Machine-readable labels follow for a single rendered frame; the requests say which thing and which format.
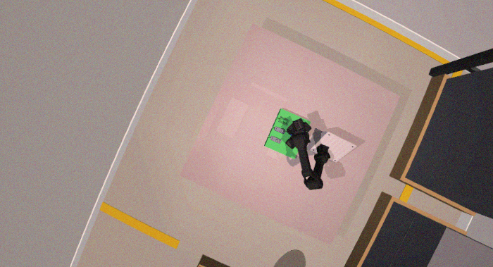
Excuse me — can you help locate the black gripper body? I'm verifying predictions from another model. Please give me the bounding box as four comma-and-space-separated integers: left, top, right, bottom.
286, 122, 311, 149

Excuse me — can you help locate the green flat deck plate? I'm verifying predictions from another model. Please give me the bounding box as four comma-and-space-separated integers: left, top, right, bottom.
264, 108, 311, 159

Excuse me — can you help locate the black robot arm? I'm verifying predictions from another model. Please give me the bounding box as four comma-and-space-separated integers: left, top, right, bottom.
287, 118, 330, 190

